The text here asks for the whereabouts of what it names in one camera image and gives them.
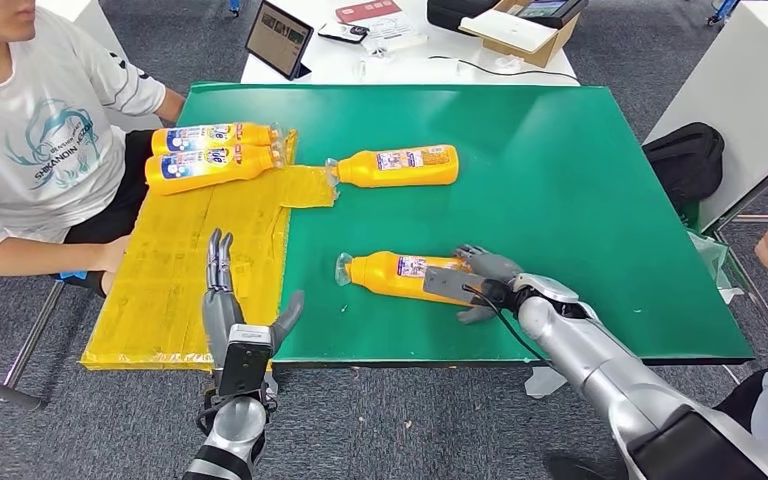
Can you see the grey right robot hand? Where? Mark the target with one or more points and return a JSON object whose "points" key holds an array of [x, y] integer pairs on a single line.
{"points": [[500, 265]]}

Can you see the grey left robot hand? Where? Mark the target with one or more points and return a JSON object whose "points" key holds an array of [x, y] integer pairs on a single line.
{"points": [[222, 308]]}

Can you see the orange detergent bottle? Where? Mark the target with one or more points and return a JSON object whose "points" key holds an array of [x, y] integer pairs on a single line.
{"points": [[377, 275], [251, 166], [364, 167], [255, 134]]}

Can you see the yellow taped cardboard sheet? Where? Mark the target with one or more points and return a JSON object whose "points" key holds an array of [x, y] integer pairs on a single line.
{"points": [[178, 265]]}

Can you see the green table board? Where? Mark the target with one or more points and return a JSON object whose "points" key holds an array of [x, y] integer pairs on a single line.
{"points": [[556, 199]]}

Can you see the white table leg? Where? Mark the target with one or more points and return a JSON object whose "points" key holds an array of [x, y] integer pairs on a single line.
{"points": [[543, 383], [271, 385]]}

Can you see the metal-legged stool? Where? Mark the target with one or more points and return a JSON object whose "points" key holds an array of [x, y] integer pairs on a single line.
{"points": [[34, 331]]}

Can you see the black backpack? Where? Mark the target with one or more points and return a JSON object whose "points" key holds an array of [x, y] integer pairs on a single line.
{"points": [[685, 166]]}

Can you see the clear plastic bag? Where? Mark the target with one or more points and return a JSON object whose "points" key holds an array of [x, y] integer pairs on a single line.
{"points": [[712, 264]]}

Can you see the brown cardboard box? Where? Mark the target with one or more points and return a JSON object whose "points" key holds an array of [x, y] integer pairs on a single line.
{"points": [[551, 48]]}

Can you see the white sheet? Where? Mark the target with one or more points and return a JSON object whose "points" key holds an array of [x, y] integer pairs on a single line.
{"points": [[506, 32]]}

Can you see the grey metal tube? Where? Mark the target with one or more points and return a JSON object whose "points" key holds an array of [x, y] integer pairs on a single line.
{"points": [[0, 391]]}

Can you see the clear plastic packet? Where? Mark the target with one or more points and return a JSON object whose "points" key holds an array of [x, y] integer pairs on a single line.
{"points": [[394, 36]]}

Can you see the black case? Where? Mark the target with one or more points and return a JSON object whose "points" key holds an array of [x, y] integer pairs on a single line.
{"points": [[457, 14]]}

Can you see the black device with screen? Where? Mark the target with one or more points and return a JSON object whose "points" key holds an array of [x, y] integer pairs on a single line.
{"points": [[550, 10]]}

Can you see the white table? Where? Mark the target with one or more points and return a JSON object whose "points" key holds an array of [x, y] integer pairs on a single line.
{"points": [[328, 66]]}

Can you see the black tablet on stand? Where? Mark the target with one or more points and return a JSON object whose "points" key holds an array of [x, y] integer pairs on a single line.
{"points": [[280, 40]]}

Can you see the black phone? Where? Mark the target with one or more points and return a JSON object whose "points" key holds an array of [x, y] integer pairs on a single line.
{"points": [[339, 33]]}

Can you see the red booklet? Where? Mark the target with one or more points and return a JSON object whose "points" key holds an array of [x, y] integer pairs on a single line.
{"points": [[369, 10]]}

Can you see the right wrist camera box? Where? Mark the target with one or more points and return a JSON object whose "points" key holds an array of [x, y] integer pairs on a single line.
{"points": [[450, 285]]}

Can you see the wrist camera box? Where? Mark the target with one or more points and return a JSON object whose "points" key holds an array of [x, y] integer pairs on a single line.
{"points": [[450, 285], [245, 361]]}

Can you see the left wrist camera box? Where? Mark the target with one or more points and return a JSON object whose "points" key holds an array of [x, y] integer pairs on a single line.
{"points": [[245, 361]]}

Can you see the metal table frame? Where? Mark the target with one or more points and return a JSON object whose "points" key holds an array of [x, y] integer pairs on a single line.
{"points": [[758, 298]]}

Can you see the blue metal frame foot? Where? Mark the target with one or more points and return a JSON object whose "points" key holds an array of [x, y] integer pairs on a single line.
{"points": [[235, 6], [725, 10]]}

